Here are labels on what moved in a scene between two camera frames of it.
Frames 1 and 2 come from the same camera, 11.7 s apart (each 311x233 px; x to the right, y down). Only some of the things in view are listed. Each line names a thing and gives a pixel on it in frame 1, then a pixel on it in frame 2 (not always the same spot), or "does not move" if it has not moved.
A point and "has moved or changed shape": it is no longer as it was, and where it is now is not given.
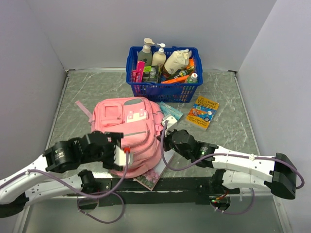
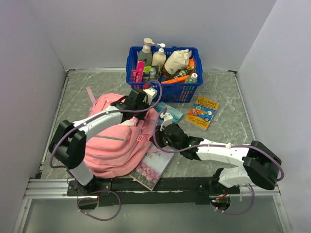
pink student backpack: x=140 y=120 has moved or changed shape
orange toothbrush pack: x=181 y=79 does not move
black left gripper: x=116 y=138 to x=140 y=116
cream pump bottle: x=159 y=57 does not move
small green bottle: x=187 y=72 does not move
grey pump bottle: x=146 y=52 does not move
